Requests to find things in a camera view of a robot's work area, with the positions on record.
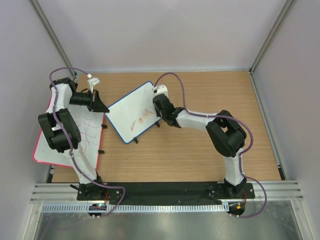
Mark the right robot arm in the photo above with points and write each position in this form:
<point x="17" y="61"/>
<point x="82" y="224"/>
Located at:
<point x="227" y="136"/>

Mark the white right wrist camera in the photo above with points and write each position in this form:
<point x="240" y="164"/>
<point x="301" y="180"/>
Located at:
<point x="160" y="89"/>

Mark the blue framed whiteboard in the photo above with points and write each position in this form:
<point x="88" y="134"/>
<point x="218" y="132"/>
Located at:
<point x="134" y="113"/>

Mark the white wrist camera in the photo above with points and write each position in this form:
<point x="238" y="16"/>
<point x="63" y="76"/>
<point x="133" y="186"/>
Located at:
<point x="92" y="82"/>
<point x="160" y="89"/>

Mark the white slotted cable duct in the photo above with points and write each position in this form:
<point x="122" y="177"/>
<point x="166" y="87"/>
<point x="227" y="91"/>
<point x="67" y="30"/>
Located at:
<point x="100" y="208"/>

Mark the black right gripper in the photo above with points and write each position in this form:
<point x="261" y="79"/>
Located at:
<point x="158" y="114"/>

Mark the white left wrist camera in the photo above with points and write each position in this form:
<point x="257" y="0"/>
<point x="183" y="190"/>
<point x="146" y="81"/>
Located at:
<point x="92" y="82"/>

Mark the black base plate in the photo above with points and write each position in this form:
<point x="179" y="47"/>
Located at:
<point x="149" y="193"/>

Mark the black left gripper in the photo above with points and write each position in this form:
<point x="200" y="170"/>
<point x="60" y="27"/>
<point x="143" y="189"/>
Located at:
<point x="96" y="104"/>

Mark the pink framed whiteboard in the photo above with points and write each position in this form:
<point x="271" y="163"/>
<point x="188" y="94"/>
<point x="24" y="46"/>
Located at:
<point x="90" y="128"/>

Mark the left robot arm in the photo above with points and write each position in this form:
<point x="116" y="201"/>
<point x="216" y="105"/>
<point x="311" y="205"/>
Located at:
<point x="63" y="135"/>

